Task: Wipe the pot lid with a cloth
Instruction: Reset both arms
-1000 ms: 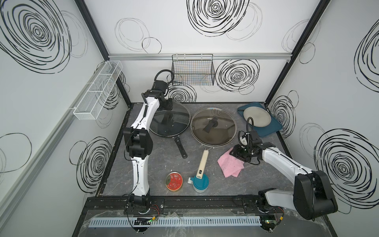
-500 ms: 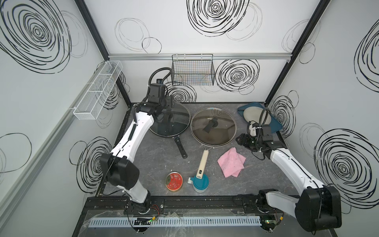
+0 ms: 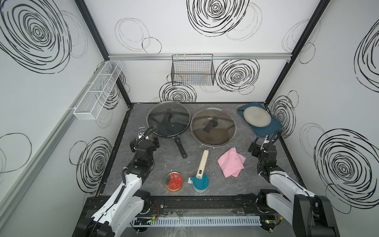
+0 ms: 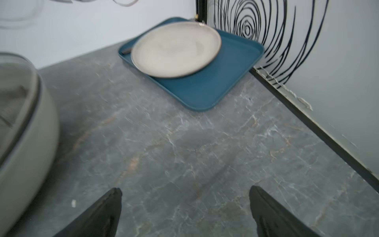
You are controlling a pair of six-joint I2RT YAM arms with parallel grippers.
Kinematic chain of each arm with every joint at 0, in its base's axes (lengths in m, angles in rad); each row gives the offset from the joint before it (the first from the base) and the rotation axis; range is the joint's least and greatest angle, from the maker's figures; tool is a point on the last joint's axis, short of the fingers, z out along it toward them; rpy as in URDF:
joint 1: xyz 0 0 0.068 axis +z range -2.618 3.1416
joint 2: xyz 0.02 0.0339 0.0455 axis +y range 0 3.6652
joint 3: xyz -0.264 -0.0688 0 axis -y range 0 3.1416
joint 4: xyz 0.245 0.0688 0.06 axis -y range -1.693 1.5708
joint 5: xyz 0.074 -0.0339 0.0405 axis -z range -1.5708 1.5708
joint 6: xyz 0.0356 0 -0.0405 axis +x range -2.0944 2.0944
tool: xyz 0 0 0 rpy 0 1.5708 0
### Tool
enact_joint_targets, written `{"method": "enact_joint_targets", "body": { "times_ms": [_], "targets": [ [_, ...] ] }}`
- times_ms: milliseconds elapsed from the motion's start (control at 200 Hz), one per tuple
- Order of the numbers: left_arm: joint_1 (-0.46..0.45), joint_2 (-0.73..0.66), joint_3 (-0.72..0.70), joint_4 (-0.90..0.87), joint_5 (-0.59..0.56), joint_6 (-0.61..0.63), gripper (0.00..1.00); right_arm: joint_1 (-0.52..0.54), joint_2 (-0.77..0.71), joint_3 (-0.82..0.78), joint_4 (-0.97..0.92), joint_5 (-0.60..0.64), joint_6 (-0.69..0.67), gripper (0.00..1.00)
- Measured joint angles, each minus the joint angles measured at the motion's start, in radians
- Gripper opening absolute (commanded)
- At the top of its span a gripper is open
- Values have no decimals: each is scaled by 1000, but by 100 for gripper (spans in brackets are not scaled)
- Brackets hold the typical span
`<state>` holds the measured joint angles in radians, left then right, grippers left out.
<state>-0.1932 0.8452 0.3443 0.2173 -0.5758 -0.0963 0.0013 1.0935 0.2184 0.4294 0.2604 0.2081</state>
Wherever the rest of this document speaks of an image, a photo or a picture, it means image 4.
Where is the glass pot lid black knob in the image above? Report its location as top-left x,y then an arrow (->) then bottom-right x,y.
1,52 -> 39,164

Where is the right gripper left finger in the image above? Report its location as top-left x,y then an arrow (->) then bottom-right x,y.
55,188 -> 122,237

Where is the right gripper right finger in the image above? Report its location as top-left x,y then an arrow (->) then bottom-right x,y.
249,186 -> 318,237

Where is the grey round plate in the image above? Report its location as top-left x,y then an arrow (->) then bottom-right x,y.
130,21 -> 222,78

